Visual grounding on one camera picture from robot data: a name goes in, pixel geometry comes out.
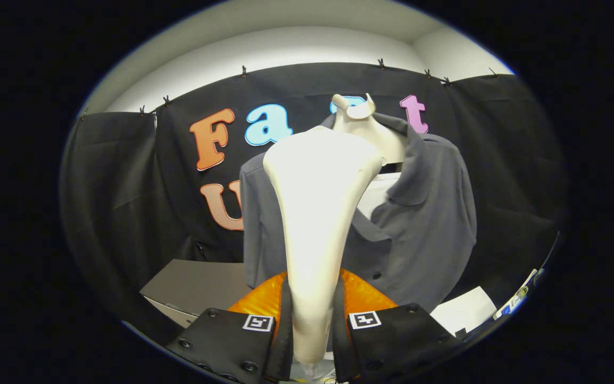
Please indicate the white mannequin torso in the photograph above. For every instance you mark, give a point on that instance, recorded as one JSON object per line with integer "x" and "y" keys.
{"x": 363, "y": 130}

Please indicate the row of black cloth clips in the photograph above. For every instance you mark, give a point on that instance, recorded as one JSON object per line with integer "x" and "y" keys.
{"x": 243, "y": 71}

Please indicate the white garment steamer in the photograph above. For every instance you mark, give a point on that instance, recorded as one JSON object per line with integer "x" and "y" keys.
{"x": 317, "y": 213}

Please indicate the grey button-up shirt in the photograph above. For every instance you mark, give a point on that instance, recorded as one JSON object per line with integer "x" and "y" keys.
{"x": 424, "y": 229}

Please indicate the grey cabinet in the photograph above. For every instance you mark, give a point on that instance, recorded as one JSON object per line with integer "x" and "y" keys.
{"x": 195, "y": 285}

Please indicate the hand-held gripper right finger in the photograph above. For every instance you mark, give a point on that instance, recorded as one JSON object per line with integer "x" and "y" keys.
{"x": 392, "y": 341}

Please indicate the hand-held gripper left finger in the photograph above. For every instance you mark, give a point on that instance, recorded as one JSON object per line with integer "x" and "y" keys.
{"x": 232, "y": 344}

